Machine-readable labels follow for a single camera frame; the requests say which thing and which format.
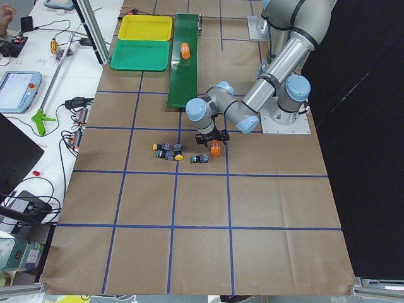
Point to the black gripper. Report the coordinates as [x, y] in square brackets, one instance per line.
[211, 137]

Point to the orange cylinder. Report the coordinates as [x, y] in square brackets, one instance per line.
[216, 148]
[185, 50]

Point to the green mushroom button switch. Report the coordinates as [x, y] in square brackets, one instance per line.
[201, 158]

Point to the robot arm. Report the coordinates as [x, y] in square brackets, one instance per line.
[277, 95]

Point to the person hand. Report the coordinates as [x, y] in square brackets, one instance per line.
[7, 14]

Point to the green conveyor belt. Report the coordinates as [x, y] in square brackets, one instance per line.
[183, 80]

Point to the green plastic tray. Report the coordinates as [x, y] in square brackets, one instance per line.
[140, 55]

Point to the yellow plastic tray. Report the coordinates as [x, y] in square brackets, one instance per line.
[146, 27]

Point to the black power adapter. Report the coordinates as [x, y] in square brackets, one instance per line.
[77, 102]

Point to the green reach grabber tool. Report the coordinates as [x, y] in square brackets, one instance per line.
[40, 116]

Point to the teach pendant tablet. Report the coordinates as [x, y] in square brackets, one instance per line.
[18, 90]

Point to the yellow mushroom button switch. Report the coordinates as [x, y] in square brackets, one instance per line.
[178, 156]

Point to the green push button switch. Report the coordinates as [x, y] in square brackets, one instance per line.
[165, 154]

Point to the yellow push button switch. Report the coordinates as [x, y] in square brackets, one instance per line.
[161, 146]

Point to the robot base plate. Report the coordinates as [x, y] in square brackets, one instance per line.
[275, 121]

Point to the aluminium frame post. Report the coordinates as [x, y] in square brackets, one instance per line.
[89, 22]

